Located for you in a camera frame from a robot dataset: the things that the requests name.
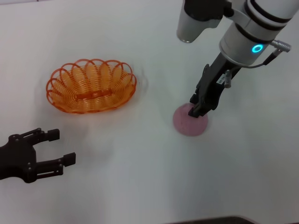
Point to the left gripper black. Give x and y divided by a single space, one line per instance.
16 161

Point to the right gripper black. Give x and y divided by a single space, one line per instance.
212 86

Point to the pink peach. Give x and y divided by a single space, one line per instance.
189 126

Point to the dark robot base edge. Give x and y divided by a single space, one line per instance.
210 220

